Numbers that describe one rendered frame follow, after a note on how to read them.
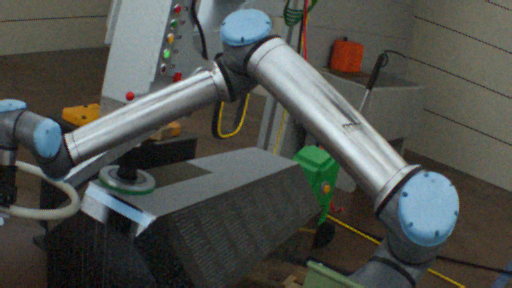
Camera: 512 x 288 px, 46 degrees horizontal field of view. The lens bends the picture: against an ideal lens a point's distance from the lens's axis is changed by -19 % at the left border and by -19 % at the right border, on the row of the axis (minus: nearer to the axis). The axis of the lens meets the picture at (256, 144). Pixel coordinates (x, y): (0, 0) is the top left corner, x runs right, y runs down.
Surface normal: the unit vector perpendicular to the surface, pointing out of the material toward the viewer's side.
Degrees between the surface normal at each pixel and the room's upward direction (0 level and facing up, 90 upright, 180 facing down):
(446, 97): 90
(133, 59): 90
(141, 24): 90
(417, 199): 51
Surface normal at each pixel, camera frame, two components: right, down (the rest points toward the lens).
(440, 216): 0.01, -0.42
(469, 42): -0.58, 0.10
